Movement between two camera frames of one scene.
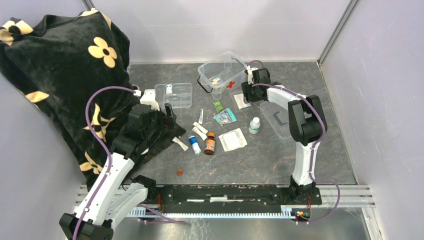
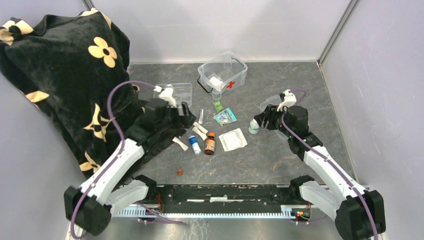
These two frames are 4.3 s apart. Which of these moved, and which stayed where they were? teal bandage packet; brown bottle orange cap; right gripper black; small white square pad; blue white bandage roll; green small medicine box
Moved: small white square pad; right gripper black
Stayed: brown bottle orange cap; teal bandage packet; blue white bandage roll; green small medicine box
